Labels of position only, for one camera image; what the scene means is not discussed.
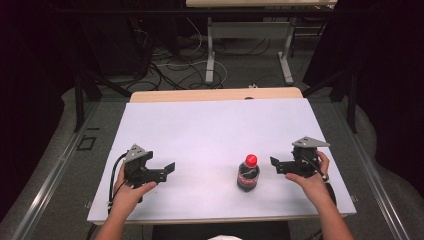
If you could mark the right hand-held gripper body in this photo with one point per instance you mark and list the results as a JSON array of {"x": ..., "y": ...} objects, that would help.
[{"x": 305, "y": 163}]

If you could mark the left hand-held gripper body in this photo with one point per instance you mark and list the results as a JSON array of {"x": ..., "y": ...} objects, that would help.
[{"x": 136, "y": 166}]

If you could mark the red bottle cap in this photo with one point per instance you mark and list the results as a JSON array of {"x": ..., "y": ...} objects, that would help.
[{"x": 251, "y": 160}]

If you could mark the dark cola bottle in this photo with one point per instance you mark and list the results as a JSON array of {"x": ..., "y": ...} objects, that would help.
[{"x": 247, "y": 180}]

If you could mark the person's right hand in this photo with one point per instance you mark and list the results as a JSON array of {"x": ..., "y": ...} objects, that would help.
[{"x": 315, "y": 188}]

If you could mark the person's left hand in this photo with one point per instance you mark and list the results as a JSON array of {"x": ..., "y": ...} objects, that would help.
[{"x": 128, "y": 198}]

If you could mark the white table mat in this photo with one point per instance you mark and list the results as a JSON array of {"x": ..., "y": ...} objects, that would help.
[{"x": 206, "y": 133}]

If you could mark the black metal stand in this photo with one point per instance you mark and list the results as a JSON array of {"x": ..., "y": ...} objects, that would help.
[
  {"x": 351, "y": 103},
  {"x": 78, "y": 103}
]

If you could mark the wooden table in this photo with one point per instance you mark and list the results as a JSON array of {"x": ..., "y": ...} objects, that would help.
[{"x": 200, "y": 95}]

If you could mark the person's white clothing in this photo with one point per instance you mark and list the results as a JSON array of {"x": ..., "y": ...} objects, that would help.
[{"x": 224, "y": 237}]

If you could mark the desk with white legs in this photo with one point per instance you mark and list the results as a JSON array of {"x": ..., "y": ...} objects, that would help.
[{"x": 210, "y": 50}]

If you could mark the dark equipment cabinet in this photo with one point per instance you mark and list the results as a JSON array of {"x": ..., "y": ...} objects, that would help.
[{"x": 116, "y": 43}]

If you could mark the dark curtain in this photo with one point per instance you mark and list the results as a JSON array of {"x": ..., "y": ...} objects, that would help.
[
  {"x": 30, "y": 66},
  {"x": 390, "y": 66}
]

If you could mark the black horizontal bar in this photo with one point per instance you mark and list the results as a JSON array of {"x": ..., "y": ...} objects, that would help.
[{"x": 133, "y": 11}]

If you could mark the metal floor rail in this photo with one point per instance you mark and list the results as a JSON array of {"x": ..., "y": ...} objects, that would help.
[
  {"x": 373, "y": 186},
  {"x": 50, "y": 181}
]

